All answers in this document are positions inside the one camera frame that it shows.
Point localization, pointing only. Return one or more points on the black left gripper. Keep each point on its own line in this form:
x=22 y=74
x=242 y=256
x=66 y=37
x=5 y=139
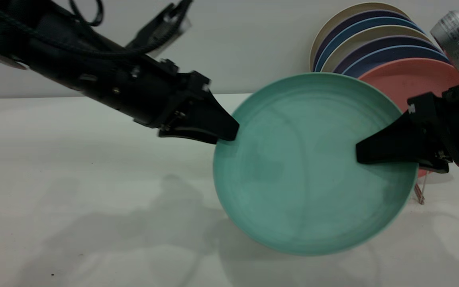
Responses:
x=165 y=95

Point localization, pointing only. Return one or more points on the green round plate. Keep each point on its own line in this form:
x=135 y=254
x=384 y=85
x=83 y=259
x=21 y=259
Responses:
x=301 y=171

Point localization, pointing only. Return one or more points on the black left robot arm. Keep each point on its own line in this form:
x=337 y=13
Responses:
x=46 y=52

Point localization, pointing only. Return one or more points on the pink plate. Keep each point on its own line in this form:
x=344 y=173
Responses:
x=412 y=79

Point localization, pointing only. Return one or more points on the blue plate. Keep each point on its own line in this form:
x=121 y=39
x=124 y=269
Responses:
x=389 y=54
x=367 y=23

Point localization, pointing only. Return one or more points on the stack of coloured plates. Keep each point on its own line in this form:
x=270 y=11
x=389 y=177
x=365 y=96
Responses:
x=345 y=12

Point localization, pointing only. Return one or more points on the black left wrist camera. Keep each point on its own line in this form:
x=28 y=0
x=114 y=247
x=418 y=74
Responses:
x=161 y=28

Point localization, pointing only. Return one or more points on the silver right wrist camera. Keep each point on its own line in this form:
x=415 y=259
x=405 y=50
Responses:
x=458 y=40

